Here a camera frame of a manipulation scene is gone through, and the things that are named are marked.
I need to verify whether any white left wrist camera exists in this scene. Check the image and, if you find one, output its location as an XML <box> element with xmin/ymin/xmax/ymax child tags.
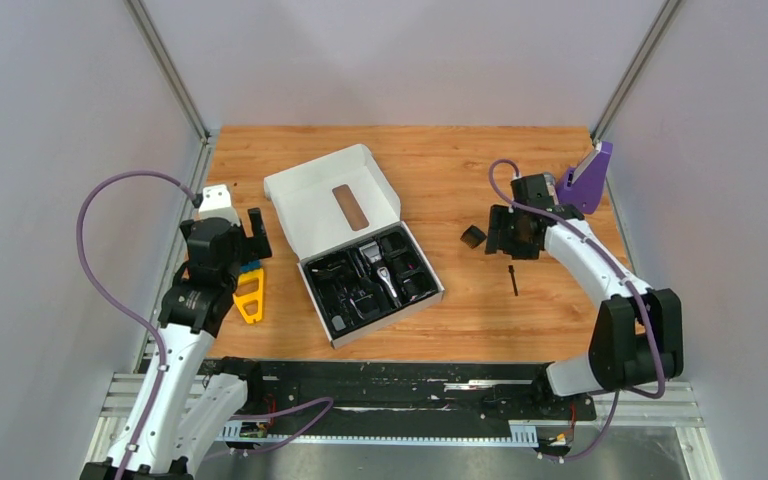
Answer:
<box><xmin>197</xmin><ymin>184</ymin><xmax>241</xmax><ymax>226</ymax></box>

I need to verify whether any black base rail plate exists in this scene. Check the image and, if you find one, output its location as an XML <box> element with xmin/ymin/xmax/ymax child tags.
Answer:
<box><xmin>195</xmin><ymin>358</ymin><xmax>667</xmax><ymax>442</ymax></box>

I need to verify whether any small clear oil bottle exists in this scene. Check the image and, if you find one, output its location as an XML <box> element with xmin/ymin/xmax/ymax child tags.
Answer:
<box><xmin>331</xmin><ymin>315</ymin><xmax>346</xmax><ymax>331</ymax></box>

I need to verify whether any purple wedge stand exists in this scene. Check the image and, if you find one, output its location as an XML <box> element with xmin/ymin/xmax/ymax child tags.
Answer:
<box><xmin>555</xmin><ymin>141</ymin><xmax>613</xmax><ymax>215</ymax></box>

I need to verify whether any white box with black tray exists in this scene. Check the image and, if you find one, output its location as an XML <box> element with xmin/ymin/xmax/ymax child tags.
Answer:
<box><xmin>264</xmin><ymin>144</ymin><xmax>445</xmax><ymax>349</ymax></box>

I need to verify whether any black clipper guard comb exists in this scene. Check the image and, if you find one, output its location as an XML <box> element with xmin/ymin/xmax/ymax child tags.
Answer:
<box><xmin>460</xmin><ymin>225</ymin><xmax>487</xmax><ymax>249</ymax></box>

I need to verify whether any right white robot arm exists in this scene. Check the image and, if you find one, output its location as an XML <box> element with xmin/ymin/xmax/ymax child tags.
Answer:
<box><xmin>485</xmin><ymin>173</ymin><xmax>684</xmax><ymax>418</ymax></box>

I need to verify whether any red blue toy block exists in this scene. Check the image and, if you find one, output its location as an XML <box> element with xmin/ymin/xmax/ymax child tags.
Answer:
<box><xmin>239</xmin><ymin>260</ymin><xmax>262</xmax><ymax>276</ymax></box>

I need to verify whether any black cleaning brush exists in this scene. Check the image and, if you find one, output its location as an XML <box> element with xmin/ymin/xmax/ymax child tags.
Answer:
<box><xmin>507</xmin><ymin>264</ymin><xmax>519</xmax><ymax>296</ymax></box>

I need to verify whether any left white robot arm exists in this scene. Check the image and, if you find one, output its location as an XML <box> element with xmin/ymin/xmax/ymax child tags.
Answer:
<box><xmin>81</xmin><ymin>208</ymin><xmax>272</xmax><ymax>479</ymax></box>

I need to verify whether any black silver hair clipper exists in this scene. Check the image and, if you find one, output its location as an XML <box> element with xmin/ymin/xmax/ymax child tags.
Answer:
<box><xmin>359</xmin><ymin>241</ymin><xmax>401</xmax><ymax>307</ymax></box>

